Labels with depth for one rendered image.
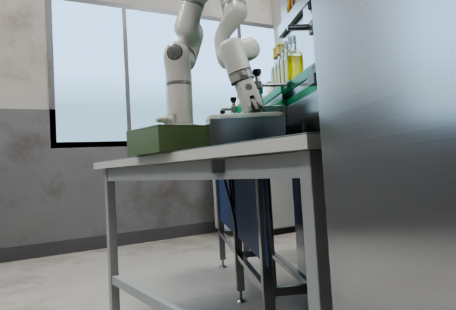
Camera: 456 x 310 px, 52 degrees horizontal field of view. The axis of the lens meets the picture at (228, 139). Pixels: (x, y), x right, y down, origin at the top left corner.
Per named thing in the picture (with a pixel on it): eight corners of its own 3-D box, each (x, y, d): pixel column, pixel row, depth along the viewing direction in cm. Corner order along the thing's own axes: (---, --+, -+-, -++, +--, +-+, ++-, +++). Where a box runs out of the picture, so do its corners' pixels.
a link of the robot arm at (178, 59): (161, 83, 165) (160, 39, 165) (171, 89, 178) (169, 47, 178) (188, 82, 163) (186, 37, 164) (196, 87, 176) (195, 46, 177)
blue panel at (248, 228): (317, 264, 162) (309, 143, 165) (268, 268, 160) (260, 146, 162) (245, 218, 320) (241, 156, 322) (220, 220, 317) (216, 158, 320)
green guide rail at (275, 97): (285, 106, 159) (283, 83, 160) (281, 106, 159) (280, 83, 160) (226, 140, 333) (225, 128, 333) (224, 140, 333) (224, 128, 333)
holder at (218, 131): (304, 141, 136) (302, 114, 136) (211, 146, 132) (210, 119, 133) (290, 144, 153) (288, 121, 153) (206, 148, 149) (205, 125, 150)
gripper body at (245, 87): (256, 70, 140) (268, 106, 140) (249, 76, 150) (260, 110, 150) (233, 78, 138) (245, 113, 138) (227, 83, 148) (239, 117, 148)
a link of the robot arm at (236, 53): (233, 45, 156) (257, 34, 152) (243, 75, 156) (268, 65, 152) (213, 43, 142) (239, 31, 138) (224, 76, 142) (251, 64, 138)
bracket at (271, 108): (287, 125, 154) (286, 104, 155) (259, 126, 153) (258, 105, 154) (284, 126, 158) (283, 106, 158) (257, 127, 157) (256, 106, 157)
